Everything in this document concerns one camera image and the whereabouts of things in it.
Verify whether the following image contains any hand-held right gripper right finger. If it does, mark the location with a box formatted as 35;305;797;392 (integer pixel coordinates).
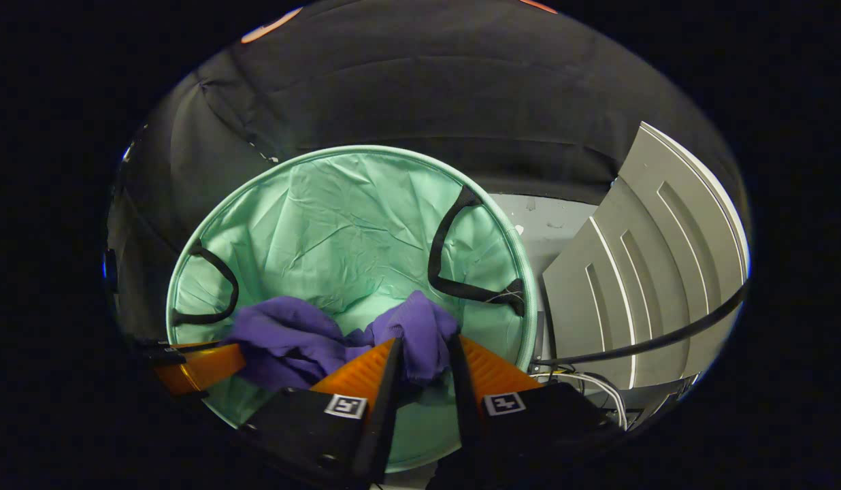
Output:
448;332;625;470

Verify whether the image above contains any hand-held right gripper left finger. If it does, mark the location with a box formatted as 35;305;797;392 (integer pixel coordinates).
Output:
238;337;403;487

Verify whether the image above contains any purple corduroy jacket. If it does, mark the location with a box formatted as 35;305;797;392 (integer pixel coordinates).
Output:
223;291;461;409

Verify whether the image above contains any green laundry hamper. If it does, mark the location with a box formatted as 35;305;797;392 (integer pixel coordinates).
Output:
165;145;538;474

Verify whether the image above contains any black clothes rack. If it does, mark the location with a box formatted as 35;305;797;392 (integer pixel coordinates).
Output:
533;282;749;368

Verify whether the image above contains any grey panelled board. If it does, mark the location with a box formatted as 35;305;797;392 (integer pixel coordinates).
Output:
542;121;751;409

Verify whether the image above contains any black backdrop cloth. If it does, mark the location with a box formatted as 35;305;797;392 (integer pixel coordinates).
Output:
108;0;748;341

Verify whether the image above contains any white cable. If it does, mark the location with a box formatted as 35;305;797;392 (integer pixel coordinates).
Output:
529;367;629;431

